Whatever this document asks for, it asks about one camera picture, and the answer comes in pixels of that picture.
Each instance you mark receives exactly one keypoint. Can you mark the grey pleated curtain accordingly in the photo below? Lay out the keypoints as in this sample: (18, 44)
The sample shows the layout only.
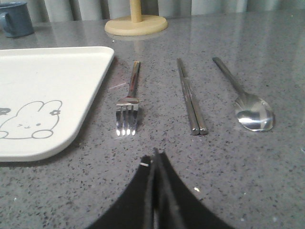
(87, 10)

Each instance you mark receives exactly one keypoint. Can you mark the silver metal fork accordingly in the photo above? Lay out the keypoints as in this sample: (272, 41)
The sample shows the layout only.
(127, 107)

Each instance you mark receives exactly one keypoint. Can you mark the blue enamel mug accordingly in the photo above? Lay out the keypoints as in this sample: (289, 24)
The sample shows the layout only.
(15, 19)

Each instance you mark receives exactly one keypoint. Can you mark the wooden mug tree stand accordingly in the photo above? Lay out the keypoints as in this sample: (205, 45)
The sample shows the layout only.
(136, 24)

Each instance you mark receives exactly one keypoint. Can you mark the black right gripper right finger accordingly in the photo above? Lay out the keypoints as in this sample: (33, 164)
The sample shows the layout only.
(176, 206)

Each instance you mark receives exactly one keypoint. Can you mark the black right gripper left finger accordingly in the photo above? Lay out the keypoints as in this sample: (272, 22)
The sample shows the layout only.
(134, 208)

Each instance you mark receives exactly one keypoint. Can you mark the silver metal chopstick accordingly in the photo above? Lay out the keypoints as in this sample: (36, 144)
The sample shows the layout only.
(202, 126)
(189, 107)

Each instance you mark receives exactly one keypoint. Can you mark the cream rabbit serving tray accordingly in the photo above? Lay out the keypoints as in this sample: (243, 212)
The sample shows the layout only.
(45, 95)

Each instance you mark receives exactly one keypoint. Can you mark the silver metal spoon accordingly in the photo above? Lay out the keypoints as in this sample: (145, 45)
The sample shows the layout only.
(251, 111)

